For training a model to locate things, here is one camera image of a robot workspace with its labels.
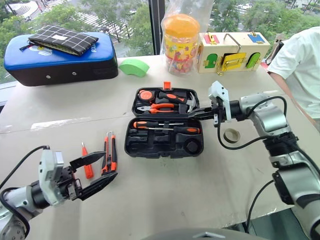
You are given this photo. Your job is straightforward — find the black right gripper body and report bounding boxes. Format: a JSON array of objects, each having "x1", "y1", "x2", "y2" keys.
[{"x1": 211, "y1": 96, "x2": 226, "y2": 127}]

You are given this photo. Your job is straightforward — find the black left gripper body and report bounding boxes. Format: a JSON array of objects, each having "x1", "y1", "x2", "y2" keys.
[{"x1": 56, "y1": 166, "x2": 83, "y2": 201}]

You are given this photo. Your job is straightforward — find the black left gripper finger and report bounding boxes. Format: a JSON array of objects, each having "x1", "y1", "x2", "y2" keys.
[
  {"x1": 69, "y1": 151, "x2": 107, "y2": 173},
  {"x1": 79, "y1": 171, "x2": 118, "y2": 201}
]

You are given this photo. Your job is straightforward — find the black plastic tool case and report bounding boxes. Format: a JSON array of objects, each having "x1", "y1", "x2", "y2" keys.
[{"x1": 124, "y1": 81, "x2": 204, "y2": 159}]

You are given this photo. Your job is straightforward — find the blue black padded case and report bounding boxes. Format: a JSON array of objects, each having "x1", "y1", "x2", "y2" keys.
[{"x1": 3, "y1": 31, "x2": 119, "y2": 87}]

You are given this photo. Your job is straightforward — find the small orange tester screwdriver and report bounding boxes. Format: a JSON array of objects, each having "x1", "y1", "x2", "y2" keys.
[{"x1": 80, "y1": 141, "x2": 95, "y2": 180}]

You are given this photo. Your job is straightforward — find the orange black screwdriver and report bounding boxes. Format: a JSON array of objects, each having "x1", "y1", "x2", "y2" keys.
[
  {"x1": 144, "y1": 126, "x2": 201, "y2": 136},
  {"x1": 133, "y1": 120, "x2": 185, "y2": 129}
]

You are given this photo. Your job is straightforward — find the orange black utility knife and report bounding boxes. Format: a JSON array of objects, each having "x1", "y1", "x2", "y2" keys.
[{"x1": 100, "y1": 131, "x2": 118, "y2": 176}]

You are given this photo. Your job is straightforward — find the beige tape roll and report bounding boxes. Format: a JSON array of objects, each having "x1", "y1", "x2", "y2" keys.
[{"x1": 223, "y1": 128, "x2": 241, "y2": 144}]

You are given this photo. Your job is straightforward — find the orange black tape measure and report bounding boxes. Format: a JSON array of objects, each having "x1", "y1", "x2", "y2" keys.
[{"x1": 138, "y1": 89, "x2": 156, "y2": 102}]

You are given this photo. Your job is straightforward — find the wooden lock latch box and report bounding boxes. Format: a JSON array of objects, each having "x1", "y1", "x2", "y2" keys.
[{"x1": 196, "y1": 31, "x2": 272, "y2": 76}]

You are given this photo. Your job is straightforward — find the toy jar with orange lid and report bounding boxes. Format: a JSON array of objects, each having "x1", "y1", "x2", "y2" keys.
[{"x1": 162, "y1": 13, "x2": 201, "y2": 76}]

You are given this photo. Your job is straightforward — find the green foam arc block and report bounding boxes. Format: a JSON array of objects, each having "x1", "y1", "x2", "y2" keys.
[{"x1": 118, "y1": 58, "x2": 151, "y2": 78}]

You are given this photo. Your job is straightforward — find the person in white shirt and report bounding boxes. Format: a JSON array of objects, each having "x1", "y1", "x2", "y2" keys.
[{"x1": 266, "y1": 25, "x2": 320, "y2": 120}]

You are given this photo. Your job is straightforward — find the yellow jar in plastic bag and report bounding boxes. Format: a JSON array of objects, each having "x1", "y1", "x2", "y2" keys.
[{"x1": 160, "y1": 0, "x2": 216, "y2": 76}]

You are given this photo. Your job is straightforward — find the black grid pencil pouch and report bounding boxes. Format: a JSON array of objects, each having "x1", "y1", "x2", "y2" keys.
[{"x1": 19, "y1": 24, "x2": 100, "y2": 57}]

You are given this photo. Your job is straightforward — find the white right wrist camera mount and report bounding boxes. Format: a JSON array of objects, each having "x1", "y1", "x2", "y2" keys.
[{"x1": 208, "y1": 80, "x2": 232, "y2": 123}]

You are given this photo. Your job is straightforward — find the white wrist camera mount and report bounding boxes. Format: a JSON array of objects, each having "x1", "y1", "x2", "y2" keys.
[
  {"x1": 37, "y1": 147, "x2": 68, "y2": 207},
  {"x1": 208, "y1": 80, "x2": 232, "y2": 123}
]

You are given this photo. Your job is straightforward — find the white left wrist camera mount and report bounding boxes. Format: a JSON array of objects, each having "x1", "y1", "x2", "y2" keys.
[{"x1": 37, "y1": 147, "x2": 68, "y2": 207}]

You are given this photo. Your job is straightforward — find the claw hammer orange black handle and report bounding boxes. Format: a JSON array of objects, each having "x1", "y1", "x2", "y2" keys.
[{"x1": 158, "y1": 90, "x2": 200, "y2": 113}]

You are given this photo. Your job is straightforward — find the orange handled pliers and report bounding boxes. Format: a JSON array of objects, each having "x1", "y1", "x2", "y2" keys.
[{"x1": 136, "y1": 102, "x2": 176, "y2": 115}]

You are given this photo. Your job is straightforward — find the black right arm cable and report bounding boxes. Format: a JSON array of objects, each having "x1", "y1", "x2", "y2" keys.
[
  {"x1": 216, "y1": 95, "x2": 289, "y2": 151},
  {"x1": 246, "y1": 179, "x2": 276, "y2": 235}
]

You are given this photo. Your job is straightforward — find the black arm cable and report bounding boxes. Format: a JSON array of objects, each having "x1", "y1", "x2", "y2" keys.
[
  {"x1": 216, "y1": 95, "x2": 289, "y2": 151},
  {"x1": 0, "y1": 145, "x2": 50, "y2": 236},
  {"x1": 246, "y1": 179, "x2": 276, "y2": 235}
]

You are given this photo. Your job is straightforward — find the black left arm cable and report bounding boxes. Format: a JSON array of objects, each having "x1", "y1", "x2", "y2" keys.
[{"x1": 0, "y1": 145, "x2": 50, "y2": 236}]

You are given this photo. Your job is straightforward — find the dark window frame post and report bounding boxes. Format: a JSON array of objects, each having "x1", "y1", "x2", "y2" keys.
[{"x1": 148, "y1": 0, "x2": 166, "y2": 56}]

